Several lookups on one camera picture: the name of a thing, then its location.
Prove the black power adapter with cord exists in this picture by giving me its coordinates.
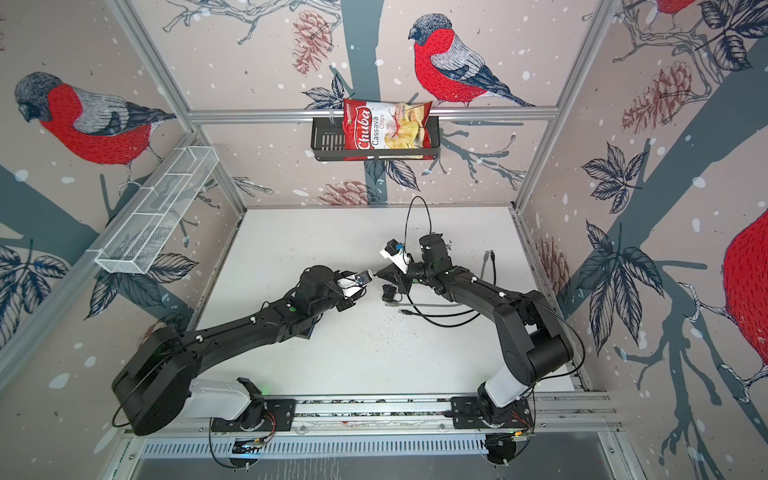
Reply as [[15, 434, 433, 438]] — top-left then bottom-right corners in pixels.
[[381, 284, 403, 304]]

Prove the black network switch box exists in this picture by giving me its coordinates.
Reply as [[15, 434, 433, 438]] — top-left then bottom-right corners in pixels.
[[295, 316, 321, 340]]

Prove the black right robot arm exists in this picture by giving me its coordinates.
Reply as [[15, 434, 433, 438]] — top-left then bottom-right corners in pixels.
[[376, 234, 574, 425]]

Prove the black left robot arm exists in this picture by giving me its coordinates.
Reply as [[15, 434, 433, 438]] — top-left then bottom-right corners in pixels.
[[112, 265, 372, 436]]

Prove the red cassava chips bag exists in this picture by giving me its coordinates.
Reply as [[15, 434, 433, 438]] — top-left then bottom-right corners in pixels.
[[342, 99, 440, 161]]

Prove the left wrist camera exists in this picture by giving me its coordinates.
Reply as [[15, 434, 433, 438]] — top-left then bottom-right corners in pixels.
[[337, 270, 372, 290]]

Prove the grey ethernet cable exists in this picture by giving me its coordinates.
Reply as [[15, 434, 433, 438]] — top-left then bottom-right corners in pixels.
[[386, 250, 492, 308]]

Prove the black ethernet cable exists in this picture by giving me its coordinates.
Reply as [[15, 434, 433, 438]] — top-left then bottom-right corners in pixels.
[[399, 250, 498, 329]]

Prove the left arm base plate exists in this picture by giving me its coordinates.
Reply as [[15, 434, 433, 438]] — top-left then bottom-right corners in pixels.
[[211, 398, 297, 434]]

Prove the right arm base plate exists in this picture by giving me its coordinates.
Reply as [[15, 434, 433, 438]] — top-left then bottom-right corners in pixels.
[[443, 396, 535, 430]]

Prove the black wall basket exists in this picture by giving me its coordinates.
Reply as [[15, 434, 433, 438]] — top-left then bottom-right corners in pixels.
[[310, 116, 441, 161]]

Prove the aluminium mounting rail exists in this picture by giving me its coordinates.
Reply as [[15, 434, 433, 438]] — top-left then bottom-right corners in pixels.
[[154, 391, 623, 438]]

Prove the white wire mesh shelf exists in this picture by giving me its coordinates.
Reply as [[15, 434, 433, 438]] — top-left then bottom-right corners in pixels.
[[95, 146, 219, 274]]

